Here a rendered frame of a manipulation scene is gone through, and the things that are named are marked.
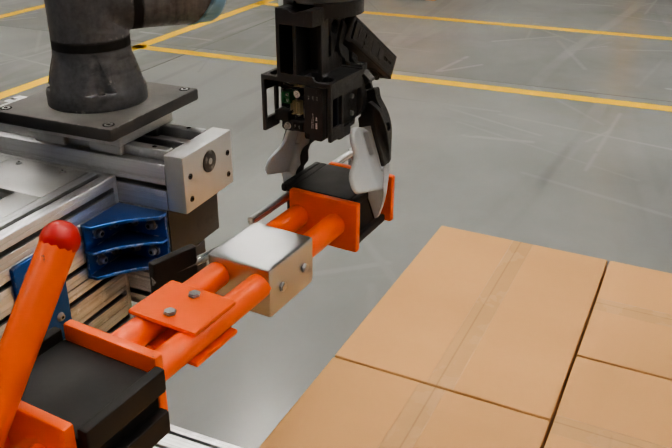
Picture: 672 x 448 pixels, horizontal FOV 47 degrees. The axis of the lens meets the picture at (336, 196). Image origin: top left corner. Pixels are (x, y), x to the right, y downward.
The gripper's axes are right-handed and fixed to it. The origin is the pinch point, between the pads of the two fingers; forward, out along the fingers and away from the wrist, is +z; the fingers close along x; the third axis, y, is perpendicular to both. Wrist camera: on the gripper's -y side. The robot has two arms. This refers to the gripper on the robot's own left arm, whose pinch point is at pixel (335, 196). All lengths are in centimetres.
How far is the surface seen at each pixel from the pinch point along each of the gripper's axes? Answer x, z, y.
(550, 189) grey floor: -35, 108, -260
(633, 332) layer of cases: 24, 54, -75
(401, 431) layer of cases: -4, 54, -29
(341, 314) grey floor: -69, 108, -127
